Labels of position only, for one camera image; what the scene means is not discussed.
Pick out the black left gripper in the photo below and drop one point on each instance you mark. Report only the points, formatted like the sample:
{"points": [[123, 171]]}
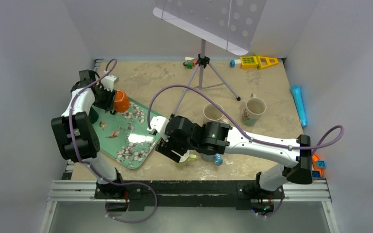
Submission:
{"points": [[108, 105]]}

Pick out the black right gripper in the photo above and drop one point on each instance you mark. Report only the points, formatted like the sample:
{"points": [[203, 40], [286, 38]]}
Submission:
{"points": [[166, 146]]}

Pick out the orange mug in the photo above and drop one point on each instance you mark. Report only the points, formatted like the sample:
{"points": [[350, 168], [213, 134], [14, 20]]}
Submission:
{"points": [[121, 102]]}

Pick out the blue butterfly mug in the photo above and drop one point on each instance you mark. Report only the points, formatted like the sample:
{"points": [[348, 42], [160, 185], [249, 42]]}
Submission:
{"points": [[216, 158]]}

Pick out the cream dragon mug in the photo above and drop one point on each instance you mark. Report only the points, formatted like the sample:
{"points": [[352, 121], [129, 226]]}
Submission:
{"points": [[211, 113]]}

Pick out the lime green mug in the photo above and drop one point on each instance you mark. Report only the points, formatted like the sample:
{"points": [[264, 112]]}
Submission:
{"points": [[187, 158]]}

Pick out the cream coral shell mug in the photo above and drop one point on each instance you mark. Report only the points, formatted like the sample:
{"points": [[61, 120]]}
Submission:
{"points": [[253, 110]]}

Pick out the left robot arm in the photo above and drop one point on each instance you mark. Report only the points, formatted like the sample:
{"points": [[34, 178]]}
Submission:
{"points": [[76, 137]]}

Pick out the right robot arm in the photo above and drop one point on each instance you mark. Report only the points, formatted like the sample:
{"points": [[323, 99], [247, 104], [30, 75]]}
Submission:
{"points": [[293, 159]]}

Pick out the dark green mug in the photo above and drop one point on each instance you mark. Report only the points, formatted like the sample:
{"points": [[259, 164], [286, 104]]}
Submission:
{"points": [[93, 115]]}

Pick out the green floral tray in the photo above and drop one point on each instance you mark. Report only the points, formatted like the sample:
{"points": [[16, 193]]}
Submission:
{"points": [[124, 136]]}

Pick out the blue white toy block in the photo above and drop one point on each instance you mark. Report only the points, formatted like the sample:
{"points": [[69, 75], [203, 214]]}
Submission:
{"points": [[235, 63]]}

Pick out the yellow toy grid block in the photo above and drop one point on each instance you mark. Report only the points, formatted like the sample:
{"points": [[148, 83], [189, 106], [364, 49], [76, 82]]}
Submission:
{"points": [[249, 62]]}

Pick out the yellow green toy ramp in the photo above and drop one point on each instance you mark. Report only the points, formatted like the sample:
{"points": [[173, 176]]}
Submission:
{"points": [[265, 62]]}

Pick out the blue toy flashlight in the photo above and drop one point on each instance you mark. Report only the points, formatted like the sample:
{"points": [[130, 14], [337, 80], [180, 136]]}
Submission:
{"points": [[297, 96]]}

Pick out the small toy blocks pile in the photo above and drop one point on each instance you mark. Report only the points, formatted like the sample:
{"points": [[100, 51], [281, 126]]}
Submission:
{"points": [[319, 166]]}

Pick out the white music stand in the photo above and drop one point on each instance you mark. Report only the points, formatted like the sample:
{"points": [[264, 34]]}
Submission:
{"points": [[227, 24]]}

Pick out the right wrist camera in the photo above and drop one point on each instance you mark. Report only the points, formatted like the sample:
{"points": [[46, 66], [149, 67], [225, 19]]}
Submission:
{"points": [[157, 126]]}

